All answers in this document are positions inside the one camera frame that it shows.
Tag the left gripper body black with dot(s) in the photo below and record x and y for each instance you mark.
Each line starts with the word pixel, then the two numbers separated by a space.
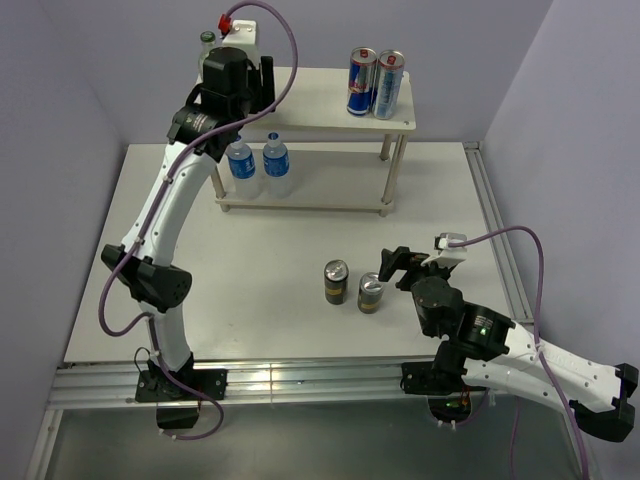
pixel 251 101

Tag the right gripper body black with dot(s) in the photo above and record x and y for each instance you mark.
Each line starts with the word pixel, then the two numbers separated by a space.
pixel 405 281

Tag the green cap glass bottle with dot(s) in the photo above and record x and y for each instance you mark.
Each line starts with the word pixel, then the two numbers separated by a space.
pixel 208 43

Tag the Pocari Sweat bottle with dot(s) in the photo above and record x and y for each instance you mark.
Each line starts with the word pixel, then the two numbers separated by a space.
pixel 277 166
pixel 243 169

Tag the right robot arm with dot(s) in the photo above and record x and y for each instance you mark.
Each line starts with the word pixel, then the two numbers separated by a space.
pixel 484 349

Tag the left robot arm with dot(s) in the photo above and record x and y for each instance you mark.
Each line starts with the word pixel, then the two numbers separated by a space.
pixel 143 260

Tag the white two-tier shelf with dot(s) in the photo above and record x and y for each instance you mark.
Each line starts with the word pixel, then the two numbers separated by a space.
pixel 338 161

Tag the grey coffee can right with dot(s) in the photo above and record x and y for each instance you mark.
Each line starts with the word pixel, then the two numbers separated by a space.
pixel 371 290

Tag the black coffee can left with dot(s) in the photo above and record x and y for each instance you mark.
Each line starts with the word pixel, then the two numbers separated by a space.
pixel 336 275

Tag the blue Red Bull can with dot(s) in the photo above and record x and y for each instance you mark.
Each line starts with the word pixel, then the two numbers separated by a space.
pixel 362 72

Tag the silver Red Bull can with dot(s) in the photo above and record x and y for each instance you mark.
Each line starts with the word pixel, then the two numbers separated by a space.
pixel 390 69

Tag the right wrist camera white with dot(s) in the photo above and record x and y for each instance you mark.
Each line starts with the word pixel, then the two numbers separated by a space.
pixel 450 250

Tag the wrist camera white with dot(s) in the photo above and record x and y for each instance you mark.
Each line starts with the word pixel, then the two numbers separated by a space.
pixel 450 250
pixel 244 35

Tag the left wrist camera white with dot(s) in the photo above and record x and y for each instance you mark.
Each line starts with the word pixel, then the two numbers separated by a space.
pixel 244 35

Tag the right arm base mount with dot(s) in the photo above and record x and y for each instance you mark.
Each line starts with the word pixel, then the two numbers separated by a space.
pixel 451 403

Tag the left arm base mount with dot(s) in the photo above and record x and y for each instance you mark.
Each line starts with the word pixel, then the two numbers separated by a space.
pixel 178 409

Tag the aluminium front rail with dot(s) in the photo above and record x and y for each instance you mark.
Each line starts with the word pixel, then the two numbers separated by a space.
pixel 284 420

